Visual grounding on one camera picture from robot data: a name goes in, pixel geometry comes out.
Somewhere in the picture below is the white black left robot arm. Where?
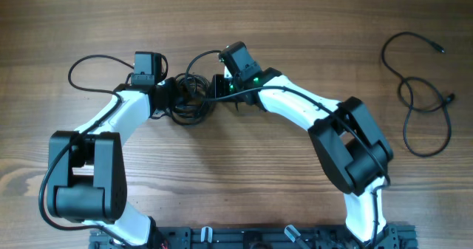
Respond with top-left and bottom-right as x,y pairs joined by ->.
38,52 -> 179,248

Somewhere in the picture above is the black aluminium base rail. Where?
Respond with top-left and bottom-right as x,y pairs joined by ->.
88,224 -> 419,249

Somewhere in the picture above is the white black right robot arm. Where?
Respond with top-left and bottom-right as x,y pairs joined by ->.
212,41 -> 393,247

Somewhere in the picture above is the black USB cable gold plug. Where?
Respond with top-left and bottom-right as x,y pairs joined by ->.
380,31 -> 456,158

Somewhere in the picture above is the black USB cable blue plug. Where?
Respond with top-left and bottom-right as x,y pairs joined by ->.
165,73 -> 216,126

